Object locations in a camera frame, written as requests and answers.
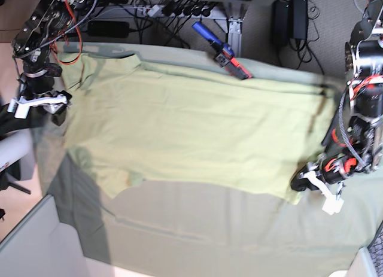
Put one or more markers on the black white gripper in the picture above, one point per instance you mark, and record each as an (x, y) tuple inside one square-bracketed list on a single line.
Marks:
[(52, 101)]

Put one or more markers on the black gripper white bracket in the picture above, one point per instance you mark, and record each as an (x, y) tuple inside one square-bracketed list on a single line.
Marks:
[(329, 170)]

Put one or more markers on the light green T-shirt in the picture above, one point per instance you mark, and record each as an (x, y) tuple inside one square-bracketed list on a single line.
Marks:
[(269, 105)]

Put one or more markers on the robot arm with black motors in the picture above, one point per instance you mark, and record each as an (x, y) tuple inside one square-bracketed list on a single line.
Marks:
[(365, 94)]

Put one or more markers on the dark green cloth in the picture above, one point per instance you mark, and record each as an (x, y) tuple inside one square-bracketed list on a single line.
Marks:
[(9, 123)]

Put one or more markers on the black power brick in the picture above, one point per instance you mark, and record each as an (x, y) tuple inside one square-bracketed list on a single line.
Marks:
[(112, 29)]

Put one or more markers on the patterned grey mat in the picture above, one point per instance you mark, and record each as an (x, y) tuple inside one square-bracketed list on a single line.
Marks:
[(376, 252)]

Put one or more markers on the white grey bin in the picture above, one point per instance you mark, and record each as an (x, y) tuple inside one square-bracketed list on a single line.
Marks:
[(40, 245)]

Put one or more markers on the grey-green table cloth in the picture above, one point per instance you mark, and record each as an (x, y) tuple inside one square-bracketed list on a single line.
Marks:
[(169, 228)]

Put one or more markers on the blue orange bar clamp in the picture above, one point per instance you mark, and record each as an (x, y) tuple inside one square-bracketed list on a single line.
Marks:
[(224, 55)]

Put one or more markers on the black power strip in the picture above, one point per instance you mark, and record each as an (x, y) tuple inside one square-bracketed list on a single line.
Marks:
[(175, 9)]

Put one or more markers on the black power adapter pair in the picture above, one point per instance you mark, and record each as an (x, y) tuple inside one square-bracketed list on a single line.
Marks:
[(289, 21)]

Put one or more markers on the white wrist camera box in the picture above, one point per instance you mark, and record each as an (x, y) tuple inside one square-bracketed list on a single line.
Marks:
[(20, 109)]

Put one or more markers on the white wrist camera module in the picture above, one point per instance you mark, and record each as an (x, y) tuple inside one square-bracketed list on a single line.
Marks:
[(332, 205)]

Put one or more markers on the white cylinder post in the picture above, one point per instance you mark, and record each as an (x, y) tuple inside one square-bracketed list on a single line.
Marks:
[(14, 147)]

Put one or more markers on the robot arm with orange wires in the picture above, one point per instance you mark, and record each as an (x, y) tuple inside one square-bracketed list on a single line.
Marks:
[(50, 21)]

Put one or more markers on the aluminium frame leg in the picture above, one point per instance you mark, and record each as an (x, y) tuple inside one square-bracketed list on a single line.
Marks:
[(235, 13)]

